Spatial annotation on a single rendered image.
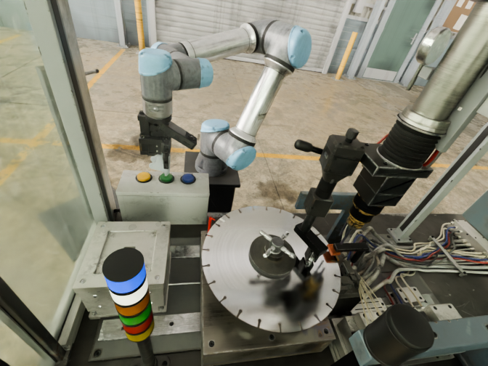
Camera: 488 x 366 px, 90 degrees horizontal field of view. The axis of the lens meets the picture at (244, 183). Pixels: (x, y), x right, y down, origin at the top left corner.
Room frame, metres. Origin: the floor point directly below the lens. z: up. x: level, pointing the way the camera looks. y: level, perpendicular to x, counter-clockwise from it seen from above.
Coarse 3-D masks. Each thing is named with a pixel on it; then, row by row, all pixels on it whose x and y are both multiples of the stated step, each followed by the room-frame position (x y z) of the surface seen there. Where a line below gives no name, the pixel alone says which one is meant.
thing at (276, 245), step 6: (264, 234) 0.38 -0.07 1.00; (288, 234) 0.39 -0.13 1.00; (270, 240) 0.36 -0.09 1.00; (276, 240) 0.36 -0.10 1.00; (282, 240) 0.36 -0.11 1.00; (270, 246) 0.35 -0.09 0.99; (276, 246) 0.35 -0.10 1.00; (282, 246) 0.35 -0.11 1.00; (270, 252) 0.33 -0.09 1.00; (276, 252) 0.34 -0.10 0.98; (288, 252) 0.34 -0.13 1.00
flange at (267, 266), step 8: (256, 240) 0.38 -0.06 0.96; (264, 240) 0.39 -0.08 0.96; (256, 248) 0.36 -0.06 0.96; (264, 248) 0.36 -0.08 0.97; (288, 248) 0.38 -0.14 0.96; (256, 256) 0.34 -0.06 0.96; (272, 256) 0.34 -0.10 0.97; (280, 256) 0.34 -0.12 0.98; (288, 256) 0.36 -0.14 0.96; (256, 264) 0.32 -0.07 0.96; (264, 264) 0.32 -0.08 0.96; (272, 264) 0.33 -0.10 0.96; (280, 264) 0.33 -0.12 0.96; (288, 264) 0.34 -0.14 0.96; (264, 272) 0.31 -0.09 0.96; (272, 272) 0.31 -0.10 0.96; (280, 272) 0.31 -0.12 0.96; (288, 272) 0.32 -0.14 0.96
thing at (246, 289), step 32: (224, 224) 0.42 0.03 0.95; (256, 224) 0.44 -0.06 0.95; (288, 224) 0.47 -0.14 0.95; (224, 256) 0.33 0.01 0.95; (320, 256) 0.38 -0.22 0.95; (224, 288) 0.25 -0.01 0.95; (256, 288) 0.27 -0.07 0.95; (288, 288) 0.28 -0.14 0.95; (320, 288) 0.30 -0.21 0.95; (256, 320) 0.21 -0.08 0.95; (288, 320) 0.22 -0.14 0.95; (320, 320) 0.23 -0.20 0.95
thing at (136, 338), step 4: (152, 320) 0.15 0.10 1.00; (152, 324) 0.15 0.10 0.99; (148, 328) 0.14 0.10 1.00; (152, 328) 0.15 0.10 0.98; (144, 332) 0.13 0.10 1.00; (148, 332) 0.14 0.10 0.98; (128, 336) 0.13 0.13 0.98; (132, 336) 0.13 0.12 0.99; (136, 336) 0.13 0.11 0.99; (140, 336) 0.13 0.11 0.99; (144, 336) 0.13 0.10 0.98; (148, 336) 0.14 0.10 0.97; (132, 340) 0.13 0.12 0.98; (136, 340) 0.13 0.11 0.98; (140, 340) 0.13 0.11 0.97; (144, 340) 0.13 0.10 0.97
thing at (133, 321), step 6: (150, 306) 0.15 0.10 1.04; (144, 312) 0.14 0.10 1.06; (120, 318) 0.13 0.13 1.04; (126, 318) 0.13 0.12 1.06; (132, 318) 0.13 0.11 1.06; (138, 318) 0.13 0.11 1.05; (144, 318) 0.14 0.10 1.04; (126, 324) 0.13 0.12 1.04; (132, 324) 0.13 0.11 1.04; (138, 324) 0.13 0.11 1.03
